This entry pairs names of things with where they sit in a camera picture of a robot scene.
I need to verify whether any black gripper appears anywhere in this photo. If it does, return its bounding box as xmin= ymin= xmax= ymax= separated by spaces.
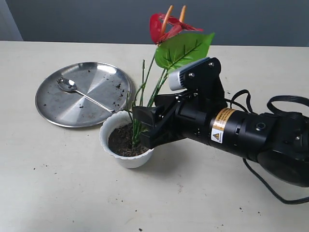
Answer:
xmin=132 ymin=91 xmax=227 ymax=149

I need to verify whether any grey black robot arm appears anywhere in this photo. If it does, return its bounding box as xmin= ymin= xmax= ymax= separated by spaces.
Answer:
xmin=132 ymin=91 xmax=309 ymax=187

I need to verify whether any silver metal spoon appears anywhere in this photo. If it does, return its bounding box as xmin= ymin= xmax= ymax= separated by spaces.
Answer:
xmin=56 ymin=77 xmax=115 ymax=113

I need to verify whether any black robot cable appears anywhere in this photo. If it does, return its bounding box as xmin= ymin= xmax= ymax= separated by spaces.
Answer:
xmin=226 ymin=89 xmax=309 ymax=205

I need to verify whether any white scalloped flower pot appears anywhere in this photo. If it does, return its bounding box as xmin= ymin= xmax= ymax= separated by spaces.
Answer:
xmin=99 ymin=111 xmax=154 ymax=169

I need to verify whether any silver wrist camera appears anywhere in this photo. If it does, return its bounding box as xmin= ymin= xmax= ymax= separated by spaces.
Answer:
xmin=168 ymin=57 xmax=221 ymax=92

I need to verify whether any red artificial anthurium flower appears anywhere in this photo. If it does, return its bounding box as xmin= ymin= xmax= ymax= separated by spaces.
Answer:
xmin=127 ymin=5 xmax=215 ymax=148

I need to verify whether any round stainless steel plate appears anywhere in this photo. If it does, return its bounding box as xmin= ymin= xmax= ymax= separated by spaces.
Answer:
xmin=35 ymin=62 xmax=136 ymax=128

